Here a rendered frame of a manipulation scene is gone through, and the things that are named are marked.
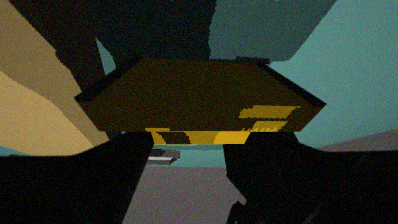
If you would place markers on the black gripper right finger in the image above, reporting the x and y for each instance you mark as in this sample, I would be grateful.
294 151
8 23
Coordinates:
302 180

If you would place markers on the tan panel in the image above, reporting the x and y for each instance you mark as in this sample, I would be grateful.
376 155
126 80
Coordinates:
48 55

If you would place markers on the white rectangular tray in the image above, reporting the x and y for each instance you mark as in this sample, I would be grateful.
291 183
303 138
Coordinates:
162 157

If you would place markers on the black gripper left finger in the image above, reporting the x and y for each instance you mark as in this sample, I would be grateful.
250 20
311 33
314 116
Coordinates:
97 184

